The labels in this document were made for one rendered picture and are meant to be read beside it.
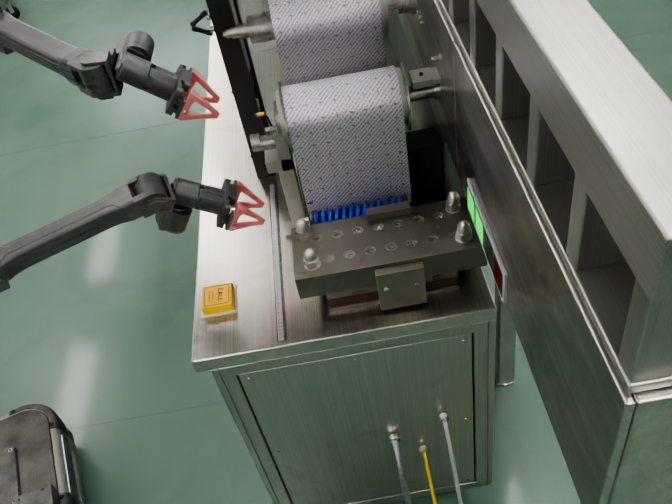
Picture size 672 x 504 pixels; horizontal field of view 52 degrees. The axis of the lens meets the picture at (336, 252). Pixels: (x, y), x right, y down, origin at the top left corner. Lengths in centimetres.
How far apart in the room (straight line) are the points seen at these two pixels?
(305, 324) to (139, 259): 179
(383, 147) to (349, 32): 28
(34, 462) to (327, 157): 142
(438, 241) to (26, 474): 151
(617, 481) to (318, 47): 110
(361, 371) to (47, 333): 179
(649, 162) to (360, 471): 148
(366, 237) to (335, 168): 16
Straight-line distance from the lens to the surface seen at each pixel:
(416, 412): 177
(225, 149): 206
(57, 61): 151
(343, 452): 188
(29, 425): 252
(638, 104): 72
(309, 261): 142
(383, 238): 147
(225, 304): 157
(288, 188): 162
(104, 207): 149
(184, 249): 317
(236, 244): 174
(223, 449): 247
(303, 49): 161
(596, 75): 76
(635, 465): 86
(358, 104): 142
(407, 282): 144
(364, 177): 152
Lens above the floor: 205
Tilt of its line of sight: 44 degrees down
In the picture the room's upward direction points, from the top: 12 degrees counter-clockwise
